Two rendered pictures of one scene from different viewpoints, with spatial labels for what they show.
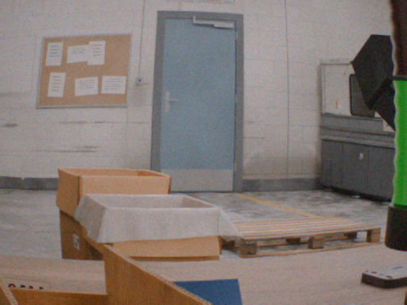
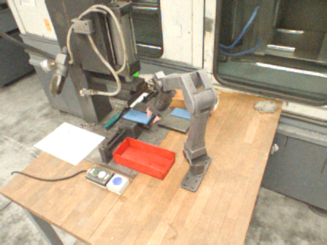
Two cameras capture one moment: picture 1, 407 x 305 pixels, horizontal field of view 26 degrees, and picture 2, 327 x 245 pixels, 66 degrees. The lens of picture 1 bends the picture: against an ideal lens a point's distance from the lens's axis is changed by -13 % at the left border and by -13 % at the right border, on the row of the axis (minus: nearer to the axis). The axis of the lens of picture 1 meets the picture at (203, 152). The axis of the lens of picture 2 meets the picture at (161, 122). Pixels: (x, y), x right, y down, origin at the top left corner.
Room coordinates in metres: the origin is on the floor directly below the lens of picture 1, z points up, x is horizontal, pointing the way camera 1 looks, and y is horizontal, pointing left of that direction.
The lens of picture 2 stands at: (1.37, -0.81, 1.75)
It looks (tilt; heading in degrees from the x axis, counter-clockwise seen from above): 39 degrees down; 142
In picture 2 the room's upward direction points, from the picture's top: 6 degrees counter-clockwise
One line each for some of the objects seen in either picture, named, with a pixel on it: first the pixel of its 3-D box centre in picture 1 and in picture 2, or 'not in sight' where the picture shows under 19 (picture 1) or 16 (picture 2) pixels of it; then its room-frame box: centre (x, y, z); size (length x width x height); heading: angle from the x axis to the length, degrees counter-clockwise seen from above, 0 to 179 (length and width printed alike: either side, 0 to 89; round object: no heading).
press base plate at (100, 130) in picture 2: not in sight; (128, 122); (0.38, -0.26, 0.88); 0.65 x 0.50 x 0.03; 110
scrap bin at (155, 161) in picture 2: not in sight; (144, 157); (0.69, -0.39, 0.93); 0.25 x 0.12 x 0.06; 20
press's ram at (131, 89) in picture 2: not in sight; (113, 71); (0.41, -0.29, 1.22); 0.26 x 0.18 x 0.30; 20
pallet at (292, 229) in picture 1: (293, 235); not in sight; (7.30, -0.70, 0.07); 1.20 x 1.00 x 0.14; 109
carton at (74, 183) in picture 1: (111, 229); not in sight; (4.76, 0.45, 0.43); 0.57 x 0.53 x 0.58; 21
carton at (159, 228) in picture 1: (151, 256); not in sight; (4.19, 0.22, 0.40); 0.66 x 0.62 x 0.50; 17
